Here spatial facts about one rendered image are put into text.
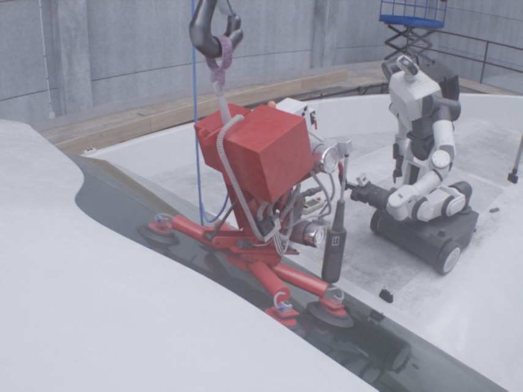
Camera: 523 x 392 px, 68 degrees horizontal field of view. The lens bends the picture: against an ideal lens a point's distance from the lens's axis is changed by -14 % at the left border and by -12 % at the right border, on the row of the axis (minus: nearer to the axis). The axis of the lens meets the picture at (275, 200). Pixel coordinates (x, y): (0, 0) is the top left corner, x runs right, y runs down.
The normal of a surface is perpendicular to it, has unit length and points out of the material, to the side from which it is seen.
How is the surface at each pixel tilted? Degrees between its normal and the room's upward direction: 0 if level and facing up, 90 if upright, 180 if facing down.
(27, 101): 90
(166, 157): 90
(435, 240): 45
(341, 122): 90
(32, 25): 90
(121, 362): 21
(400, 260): 0
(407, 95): 72
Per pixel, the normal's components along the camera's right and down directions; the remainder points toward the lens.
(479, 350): 0.39, -0.59
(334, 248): 0.18, 0.47
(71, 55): 0.71, 0.36
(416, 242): -0.80, 0.25
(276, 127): -0.19, -0.73
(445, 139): -0.27, -0.33
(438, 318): 0.14, -0.83
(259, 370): 0.32, -0.92
